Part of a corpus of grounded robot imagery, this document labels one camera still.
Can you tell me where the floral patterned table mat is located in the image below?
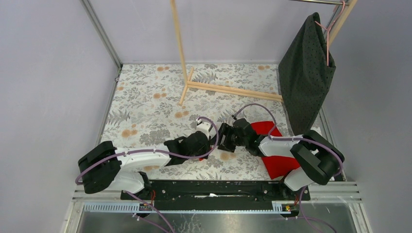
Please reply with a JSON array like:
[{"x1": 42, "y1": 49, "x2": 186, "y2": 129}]
[{"x1": 102, "y1": 64, "x2": 292, "y2": 181}]

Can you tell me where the slotted cable duct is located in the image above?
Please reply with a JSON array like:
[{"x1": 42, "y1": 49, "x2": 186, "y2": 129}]
[{"x1": 84, "y1": 202, "x2": 291, "y2": 215}]

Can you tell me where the dark dotted hanging garment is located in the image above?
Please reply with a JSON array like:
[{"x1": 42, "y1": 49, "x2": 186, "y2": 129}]
[{"x1": 278, "y1": 12, "x2": 336, "y2": 135}]

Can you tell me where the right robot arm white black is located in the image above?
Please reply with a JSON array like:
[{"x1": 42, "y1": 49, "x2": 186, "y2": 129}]
[{"x1": 211, "y1": 118, "x2": 345, "y2": 200}]

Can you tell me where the red cloth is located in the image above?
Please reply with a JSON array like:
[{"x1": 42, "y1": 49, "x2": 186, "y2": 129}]
[{"x1": 251, "y1": 121, "x2": 300, "y2": 180}]

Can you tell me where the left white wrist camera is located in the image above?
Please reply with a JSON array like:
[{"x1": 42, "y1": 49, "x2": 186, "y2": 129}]
[{"x1": 196, "y1": 120, "x2": 213, "y2": 134}]

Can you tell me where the wooden clothes rack frame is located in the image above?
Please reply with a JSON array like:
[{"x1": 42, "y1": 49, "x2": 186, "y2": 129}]
[{"x1": 170, "y1": 0, "x2": 359, "y2": 106}]

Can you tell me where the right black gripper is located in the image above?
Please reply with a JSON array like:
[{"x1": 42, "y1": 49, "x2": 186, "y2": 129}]
[{"x1": 210, "y1": 123, "x2": 248, "y2": 153}]

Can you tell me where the purple cable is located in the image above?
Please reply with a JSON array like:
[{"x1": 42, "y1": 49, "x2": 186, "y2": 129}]
[
  {"x1": 75, "y1": 116, "x2": 220, "y2": 185},
  {"x1": 232, "y1": 103, "x2": 344, "y2": 178}
]

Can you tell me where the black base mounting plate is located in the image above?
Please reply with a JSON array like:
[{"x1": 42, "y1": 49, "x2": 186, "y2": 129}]
[{"x1": 135, "y1": 180, "x2": 310, "y2": 207}]

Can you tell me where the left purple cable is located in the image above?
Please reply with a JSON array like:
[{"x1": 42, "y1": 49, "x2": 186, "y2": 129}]
[{"x1": 75, "y1": 116, "x2": 220, "y2": 185}]

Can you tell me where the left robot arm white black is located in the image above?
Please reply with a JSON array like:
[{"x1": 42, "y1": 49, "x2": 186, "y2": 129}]
[{"x1": 76, "y1": 131, "x2": 211, "y2": 200}]

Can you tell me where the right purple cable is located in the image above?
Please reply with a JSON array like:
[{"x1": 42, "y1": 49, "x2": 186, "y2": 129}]
[{"x1": 232, "y1": 103, "x2": 344, "y2": 178}]

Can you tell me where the aluminium frame post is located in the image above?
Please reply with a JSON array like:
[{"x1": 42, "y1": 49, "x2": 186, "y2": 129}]
[{"x1": 80, "y1": 0, "x2": 122, "y2": 69}]

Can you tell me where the pink clothes hanger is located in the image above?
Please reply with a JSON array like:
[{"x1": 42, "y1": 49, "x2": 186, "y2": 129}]
[{"x1": 315, "y1": 0, "x2": 346, "y2": 67}]

